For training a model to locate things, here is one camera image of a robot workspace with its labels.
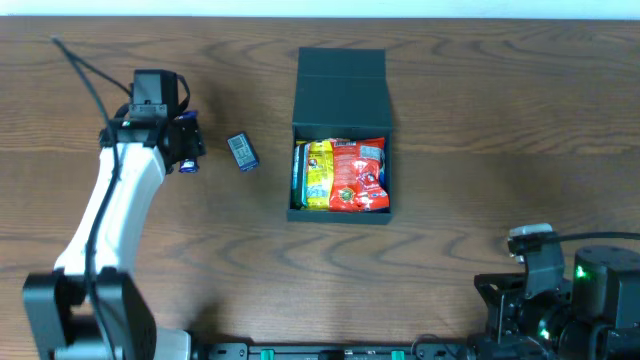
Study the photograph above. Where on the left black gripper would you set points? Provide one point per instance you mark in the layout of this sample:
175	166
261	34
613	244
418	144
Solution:
192	142

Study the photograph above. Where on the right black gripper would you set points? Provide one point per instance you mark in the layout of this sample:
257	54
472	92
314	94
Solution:
493	292

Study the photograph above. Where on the purple Dairy Milk bar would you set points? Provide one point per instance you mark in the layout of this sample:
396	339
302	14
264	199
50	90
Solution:
190	142

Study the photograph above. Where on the small blue carton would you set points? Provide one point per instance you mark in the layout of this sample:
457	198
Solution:
243	152

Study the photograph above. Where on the green candy stick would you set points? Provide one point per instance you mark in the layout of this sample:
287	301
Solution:
298	183

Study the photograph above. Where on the yellow snack packet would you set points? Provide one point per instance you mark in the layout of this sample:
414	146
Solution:
319	175

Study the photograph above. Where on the black box with lid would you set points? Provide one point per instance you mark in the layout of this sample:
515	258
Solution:
343	93

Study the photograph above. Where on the orange Reese's packet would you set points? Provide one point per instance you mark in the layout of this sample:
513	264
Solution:
357	167

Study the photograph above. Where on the blue Oreo packet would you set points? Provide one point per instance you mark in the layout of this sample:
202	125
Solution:
382	174

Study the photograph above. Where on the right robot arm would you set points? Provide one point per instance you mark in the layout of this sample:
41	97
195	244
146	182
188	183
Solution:
605	302

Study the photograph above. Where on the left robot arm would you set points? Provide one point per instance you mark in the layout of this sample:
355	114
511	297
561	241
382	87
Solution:
88	306

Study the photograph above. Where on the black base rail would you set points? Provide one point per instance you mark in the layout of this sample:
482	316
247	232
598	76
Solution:
243	351

